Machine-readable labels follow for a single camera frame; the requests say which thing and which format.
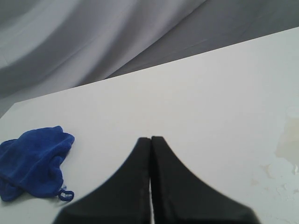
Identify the blue cloth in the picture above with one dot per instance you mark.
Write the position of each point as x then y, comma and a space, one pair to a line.
31, 164

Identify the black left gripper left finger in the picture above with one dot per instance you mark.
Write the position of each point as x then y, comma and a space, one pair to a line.
123, 199

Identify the grey backdrop cloth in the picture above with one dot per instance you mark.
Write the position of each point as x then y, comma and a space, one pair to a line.
48, 46

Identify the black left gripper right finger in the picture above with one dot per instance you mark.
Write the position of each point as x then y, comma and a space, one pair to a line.
180, 197

